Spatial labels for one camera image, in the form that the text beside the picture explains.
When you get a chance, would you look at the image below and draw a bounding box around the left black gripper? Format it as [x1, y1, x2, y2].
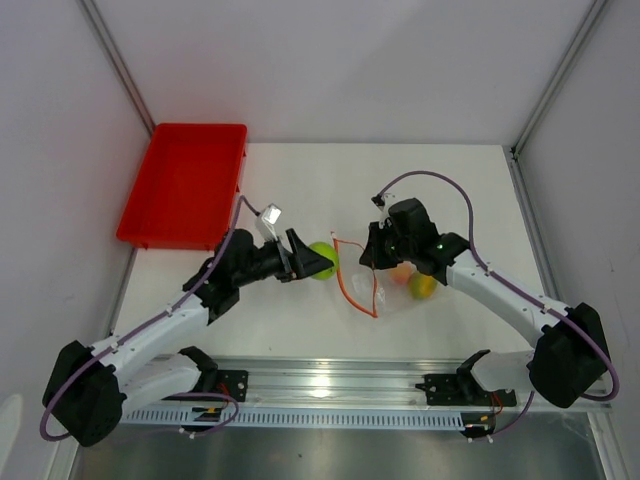
[234, 228, 332, 288]

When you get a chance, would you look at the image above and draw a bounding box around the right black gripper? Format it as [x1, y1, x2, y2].
[359, 221, 416, 270]

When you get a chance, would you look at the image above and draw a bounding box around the green apple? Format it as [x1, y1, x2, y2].
[310, 241, 339, 281]

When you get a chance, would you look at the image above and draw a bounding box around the pink peach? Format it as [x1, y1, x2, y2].
[389, 263, 413, 286]

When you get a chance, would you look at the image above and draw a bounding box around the yellow orange mango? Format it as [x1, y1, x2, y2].
[407, 272, 438, 300]

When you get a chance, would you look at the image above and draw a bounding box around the clear zip top bag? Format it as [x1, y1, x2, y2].
[331, 232, 450, 320]

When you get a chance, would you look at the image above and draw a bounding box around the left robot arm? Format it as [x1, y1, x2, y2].
[40, 229, 337, 447]

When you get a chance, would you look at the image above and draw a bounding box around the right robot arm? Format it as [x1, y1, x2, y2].
[359, 195, 610, 408]

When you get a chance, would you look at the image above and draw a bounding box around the red plastic tray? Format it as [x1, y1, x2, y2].
[116, 123, 248, 251]

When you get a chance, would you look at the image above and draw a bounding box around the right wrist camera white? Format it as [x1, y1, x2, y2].
[371, 192, 396, 229]

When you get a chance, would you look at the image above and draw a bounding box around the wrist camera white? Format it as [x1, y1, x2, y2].
[371, 192, 396, 229]
[255, 203, 282, 242]

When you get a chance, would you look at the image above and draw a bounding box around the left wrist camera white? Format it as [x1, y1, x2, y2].
[255, 203, 282, 242]

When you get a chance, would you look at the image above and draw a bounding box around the aluminium mounting rail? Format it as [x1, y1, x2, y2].
[124, 355, 612, 414]

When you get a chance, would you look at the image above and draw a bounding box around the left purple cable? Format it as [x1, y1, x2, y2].
[39, 194, 261, 442]

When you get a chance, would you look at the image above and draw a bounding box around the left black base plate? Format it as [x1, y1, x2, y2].
[194, 370, 249, 402]

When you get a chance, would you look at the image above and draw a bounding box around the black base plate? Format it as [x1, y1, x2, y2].
[414, 373, 517, 407]
[194, 370, 249, 402]

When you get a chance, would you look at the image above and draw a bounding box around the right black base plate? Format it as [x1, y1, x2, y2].
[414, 373, 517, 407]

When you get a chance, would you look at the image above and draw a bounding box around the white slotted cable duct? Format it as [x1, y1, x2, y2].
[121, 406, 465, 431]

